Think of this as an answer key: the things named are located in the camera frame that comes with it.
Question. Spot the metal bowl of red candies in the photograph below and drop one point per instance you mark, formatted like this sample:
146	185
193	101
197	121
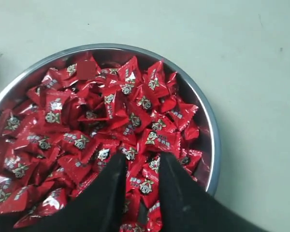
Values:
109	54

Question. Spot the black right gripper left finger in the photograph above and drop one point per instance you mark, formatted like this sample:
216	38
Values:
98	208

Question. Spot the pile of red candies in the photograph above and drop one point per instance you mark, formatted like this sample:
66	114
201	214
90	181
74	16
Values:
60	130

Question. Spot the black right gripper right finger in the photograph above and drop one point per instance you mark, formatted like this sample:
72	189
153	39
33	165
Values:
186	207

